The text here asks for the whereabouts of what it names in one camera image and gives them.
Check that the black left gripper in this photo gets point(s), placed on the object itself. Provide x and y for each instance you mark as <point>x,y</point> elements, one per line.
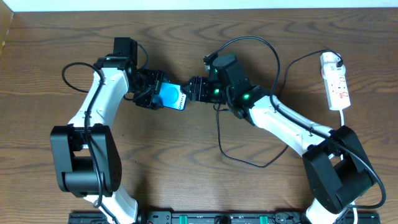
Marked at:
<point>152,88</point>

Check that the white USB charger plug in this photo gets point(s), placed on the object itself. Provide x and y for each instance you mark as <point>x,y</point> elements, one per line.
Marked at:
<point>331,57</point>

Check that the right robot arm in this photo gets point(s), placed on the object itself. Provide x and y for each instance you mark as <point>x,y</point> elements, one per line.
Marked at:
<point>336,165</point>

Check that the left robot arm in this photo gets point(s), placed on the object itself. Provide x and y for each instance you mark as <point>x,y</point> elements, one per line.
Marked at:
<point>87,162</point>

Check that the white power strip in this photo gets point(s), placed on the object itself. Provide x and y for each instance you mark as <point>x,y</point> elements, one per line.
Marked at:
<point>336,87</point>

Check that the cardboard panel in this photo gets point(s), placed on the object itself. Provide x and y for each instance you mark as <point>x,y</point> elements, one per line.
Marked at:
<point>6,18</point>

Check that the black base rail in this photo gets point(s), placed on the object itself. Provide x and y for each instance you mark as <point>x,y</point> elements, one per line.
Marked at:
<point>165,217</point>

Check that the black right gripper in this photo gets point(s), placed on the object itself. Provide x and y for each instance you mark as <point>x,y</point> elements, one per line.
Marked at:
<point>199,90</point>

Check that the blue Galaxy smartphone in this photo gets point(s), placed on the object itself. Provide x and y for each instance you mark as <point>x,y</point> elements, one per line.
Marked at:
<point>171,96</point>

